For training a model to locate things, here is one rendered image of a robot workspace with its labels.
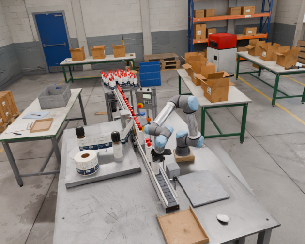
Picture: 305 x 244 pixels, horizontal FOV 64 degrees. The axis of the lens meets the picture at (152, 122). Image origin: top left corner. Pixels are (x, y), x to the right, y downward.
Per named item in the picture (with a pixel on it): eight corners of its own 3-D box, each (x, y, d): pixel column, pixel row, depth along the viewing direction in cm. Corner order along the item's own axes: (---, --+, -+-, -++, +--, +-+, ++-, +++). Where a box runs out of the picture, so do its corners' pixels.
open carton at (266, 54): (254, 58, 616) (256, 42, 600) (271, 57, 617) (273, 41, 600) (261, 61, 582) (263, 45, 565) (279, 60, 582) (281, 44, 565)
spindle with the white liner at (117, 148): (114, 157, 243) (109, 130, 230) (122, 155, 245) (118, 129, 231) (114, 162, 235) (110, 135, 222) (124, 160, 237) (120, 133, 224)
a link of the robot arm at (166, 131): (160, 122, 186) (153, 133, 180) (173, 124, 180) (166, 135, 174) (162, 129, 191) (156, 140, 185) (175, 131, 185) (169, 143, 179)
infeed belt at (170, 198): (126, 120, 325) (126, 118, 323) (132, 119, 327) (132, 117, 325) (167, 211, 181) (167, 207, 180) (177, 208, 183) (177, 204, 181)
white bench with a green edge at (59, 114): (53, 127, 515) (43, 91, 480) (89, 124, 518) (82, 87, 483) (14, 189, 345) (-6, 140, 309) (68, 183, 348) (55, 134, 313)
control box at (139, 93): (141, 105, 253) (139, 87, 245) (156, 106, 247) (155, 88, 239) (137, 109, 244) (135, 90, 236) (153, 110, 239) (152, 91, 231)
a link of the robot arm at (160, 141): (169, 136, 173) (163, 145, 169) (167, 144, 182) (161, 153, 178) (159, 131, 175) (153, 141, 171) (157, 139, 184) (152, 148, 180)
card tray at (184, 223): (156, 217, 178) (156, 213, 176) (190, 208, 184) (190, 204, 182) (170, 253, 152) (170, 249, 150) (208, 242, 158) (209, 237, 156)
